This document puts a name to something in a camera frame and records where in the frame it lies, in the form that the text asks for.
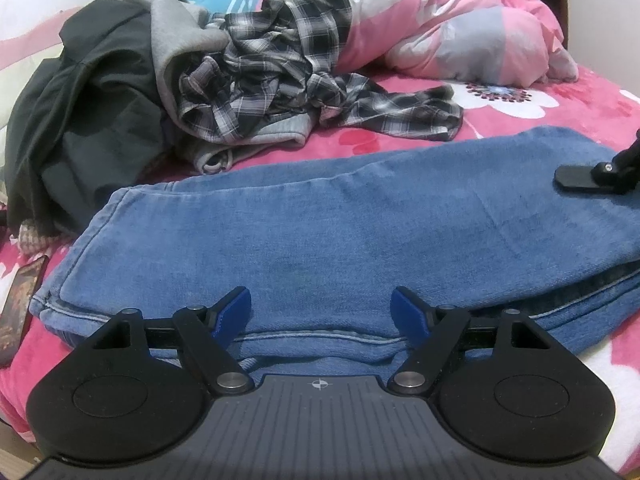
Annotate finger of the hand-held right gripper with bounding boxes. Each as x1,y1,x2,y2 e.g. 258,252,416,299
554,130,640,196

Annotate pink floral fleece blanket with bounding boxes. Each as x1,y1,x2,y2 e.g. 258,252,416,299
0,52,640,476

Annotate black white plaid shirt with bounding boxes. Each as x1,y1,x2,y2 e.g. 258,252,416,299
177,0,463,145

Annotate dark grey jacket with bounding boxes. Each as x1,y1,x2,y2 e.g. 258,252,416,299
5,0,173,238

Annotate grey hoodie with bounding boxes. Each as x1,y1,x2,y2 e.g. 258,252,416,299
112,0,321,176

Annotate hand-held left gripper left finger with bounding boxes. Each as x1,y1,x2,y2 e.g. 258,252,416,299
89,285,254,397

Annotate smartphone with colourful screen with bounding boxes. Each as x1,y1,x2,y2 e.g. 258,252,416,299
0,255,51,367

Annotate pink patterned quilt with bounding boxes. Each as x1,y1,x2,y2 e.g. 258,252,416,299
220,0,578,86

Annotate blue jeans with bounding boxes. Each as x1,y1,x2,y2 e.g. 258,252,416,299
29,125,640,376

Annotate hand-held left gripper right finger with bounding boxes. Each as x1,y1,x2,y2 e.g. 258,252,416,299
388,285,551,397

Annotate beige knitted cloth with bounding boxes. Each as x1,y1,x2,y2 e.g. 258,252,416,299
7,225,56,251

